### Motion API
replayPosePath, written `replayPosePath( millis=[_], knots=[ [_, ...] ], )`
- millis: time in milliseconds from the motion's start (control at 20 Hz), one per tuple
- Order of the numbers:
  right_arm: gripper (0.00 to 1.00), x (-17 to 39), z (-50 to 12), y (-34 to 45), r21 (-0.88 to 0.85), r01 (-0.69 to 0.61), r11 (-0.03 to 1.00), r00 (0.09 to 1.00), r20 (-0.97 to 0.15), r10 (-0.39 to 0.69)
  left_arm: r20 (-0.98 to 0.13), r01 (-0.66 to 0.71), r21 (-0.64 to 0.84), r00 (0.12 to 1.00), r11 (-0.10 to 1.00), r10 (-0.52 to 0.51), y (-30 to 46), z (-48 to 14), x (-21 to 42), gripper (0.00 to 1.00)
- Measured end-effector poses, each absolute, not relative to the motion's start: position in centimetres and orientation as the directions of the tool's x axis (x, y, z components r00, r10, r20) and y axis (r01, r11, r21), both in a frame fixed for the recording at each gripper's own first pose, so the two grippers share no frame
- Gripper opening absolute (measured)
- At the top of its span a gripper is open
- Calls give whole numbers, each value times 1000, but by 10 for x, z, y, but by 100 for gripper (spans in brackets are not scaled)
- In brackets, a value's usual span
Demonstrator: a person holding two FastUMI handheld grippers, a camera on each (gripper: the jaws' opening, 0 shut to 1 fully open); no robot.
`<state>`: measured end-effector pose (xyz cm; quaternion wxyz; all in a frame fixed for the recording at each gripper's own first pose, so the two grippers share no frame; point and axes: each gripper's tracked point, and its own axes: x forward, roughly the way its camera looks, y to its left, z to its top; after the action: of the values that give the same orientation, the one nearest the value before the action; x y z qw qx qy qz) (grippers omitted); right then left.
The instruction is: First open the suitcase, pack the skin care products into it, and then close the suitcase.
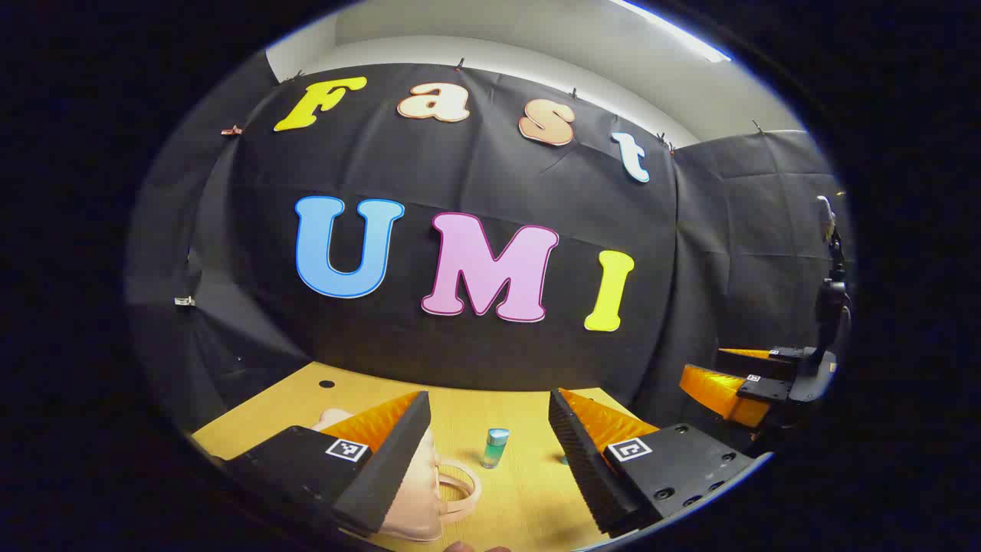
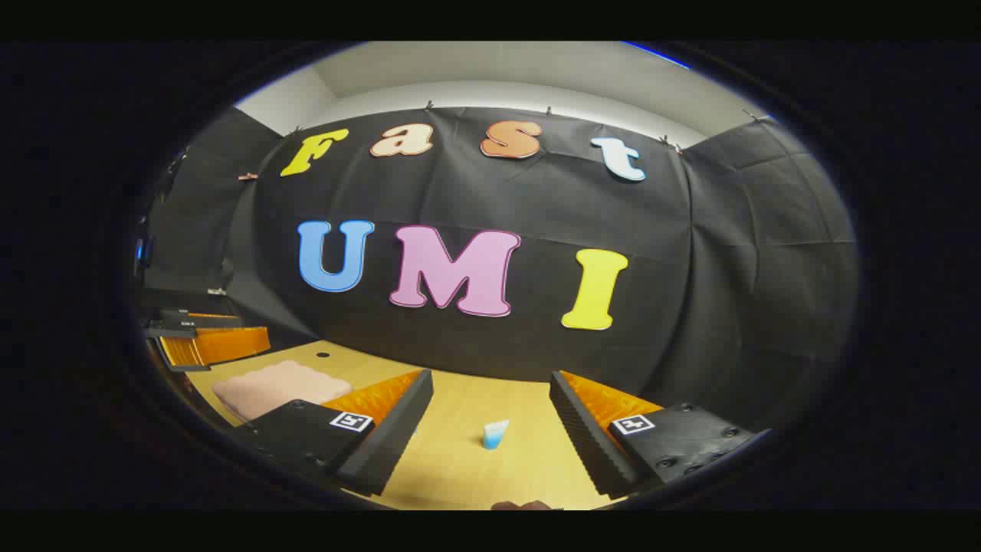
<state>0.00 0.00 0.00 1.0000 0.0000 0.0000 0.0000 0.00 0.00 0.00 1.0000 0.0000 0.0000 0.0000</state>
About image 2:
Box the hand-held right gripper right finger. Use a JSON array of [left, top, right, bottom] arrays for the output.
[[549, 370, 772, 498]]

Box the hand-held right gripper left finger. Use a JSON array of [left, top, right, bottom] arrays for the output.
[[228, 369, 435, 497]]

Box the black backdrop cloth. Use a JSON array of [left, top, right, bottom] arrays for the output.
[[142, 106, 859, 430]]

